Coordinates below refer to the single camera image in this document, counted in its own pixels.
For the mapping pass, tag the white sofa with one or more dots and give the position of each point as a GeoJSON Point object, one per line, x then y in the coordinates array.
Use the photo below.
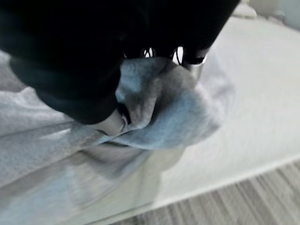
{"type": "Point", "coordinates": [246, 105]}

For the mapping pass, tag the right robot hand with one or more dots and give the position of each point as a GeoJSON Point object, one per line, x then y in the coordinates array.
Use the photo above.
{"type": "Point", "coordinates": [70, 47]}

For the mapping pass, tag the light grey fleece garment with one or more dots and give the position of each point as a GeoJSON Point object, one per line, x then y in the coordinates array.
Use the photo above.
{"type": "Point", "coordinates": [164, 112]}

